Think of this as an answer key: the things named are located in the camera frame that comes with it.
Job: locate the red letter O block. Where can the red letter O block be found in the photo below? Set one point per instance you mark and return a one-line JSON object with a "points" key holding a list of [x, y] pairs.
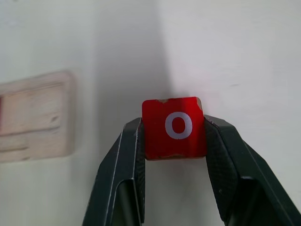
{"points": [[173, 128]]}

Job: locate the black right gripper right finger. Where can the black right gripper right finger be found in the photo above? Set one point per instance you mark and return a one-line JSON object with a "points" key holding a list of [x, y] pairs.
{"points": [[244, 179]]}

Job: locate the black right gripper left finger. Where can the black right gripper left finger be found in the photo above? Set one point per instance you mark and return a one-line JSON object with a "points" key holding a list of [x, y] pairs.
{"points": [[117, 179]]}

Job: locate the wooden letter tray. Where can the wooden letter tray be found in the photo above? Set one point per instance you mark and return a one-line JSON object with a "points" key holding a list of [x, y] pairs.
{"points": [[35, 117]]}

